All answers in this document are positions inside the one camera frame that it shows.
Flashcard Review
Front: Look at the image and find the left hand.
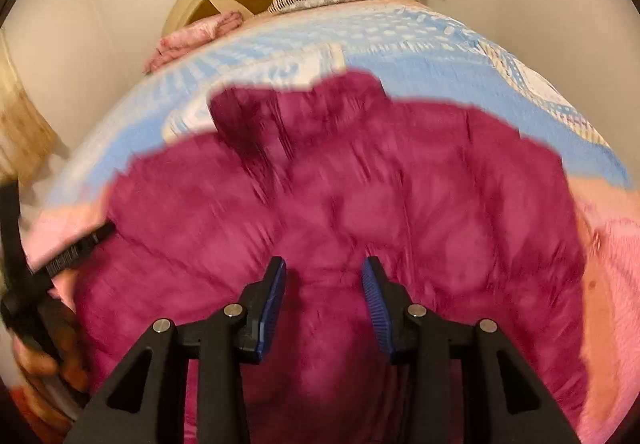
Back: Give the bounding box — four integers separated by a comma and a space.
12, 295, 91, 392

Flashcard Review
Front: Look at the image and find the blue pink patterned bed blanket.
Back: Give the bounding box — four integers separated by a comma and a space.
26, 1, 639, 443

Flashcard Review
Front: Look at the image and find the beige side window curtain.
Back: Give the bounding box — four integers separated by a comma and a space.
0, 34, 58, 186

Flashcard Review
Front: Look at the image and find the magenta puffer jacket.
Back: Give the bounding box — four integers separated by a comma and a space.
74, 72, 588, 443

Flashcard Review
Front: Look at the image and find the folded pink floral cloth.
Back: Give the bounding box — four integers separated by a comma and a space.
143, 11, 244, 74

